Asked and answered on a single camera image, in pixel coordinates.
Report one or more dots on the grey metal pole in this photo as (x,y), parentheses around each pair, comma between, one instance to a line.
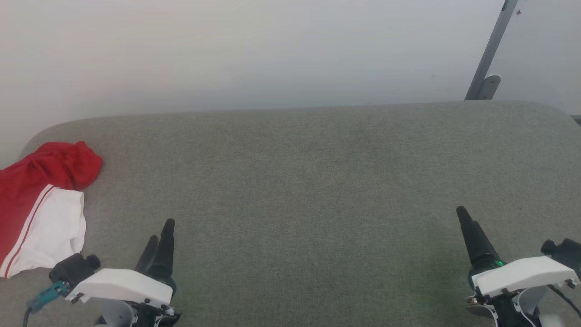
(492,45)

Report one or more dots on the red and white t-shirt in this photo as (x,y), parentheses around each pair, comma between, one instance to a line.
(41,200)

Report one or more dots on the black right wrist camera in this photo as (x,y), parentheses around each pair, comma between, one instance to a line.
(567,252)

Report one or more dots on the grey rounded pole bracket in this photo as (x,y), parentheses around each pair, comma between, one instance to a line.
(489,86)

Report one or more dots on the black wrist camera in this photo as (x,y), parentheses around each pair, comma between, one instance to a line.
(567,252)
(72,269)

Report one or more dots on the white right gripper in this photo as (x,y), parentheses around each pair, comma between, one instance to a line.
(522,274)

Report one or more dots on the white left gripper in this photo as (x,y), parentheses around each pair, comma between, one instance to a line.
(122,285)

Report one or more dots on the grey fabric sofa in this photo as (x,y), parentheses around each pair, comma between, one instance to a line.
(308,190)

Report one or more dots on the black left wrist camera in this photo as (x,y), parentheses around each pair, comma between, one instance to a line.
(72,269)

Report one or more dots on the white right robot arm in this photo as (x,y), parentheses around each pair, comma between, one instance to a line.
(531,309)

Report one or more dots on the teal left camera connector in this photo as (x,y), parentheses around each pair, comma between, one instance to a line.
(47,295)

